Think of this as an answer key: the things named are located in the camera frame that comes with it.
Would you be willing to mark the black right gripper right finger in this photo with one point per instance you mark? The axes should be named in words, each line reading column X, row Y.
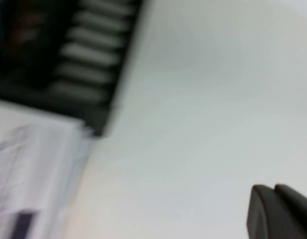
column 300, row 206

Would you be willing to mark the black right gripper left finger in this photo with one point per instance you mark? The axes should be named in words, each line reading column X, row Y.
column 267, row 219

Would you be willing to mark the black perforated book stand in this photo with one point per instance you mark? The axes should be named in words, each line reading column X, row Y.
column 31, row 94

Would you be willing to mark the magazine with blue-suited man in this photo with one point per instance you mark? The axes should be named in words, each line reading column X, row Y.
column 31, row 161

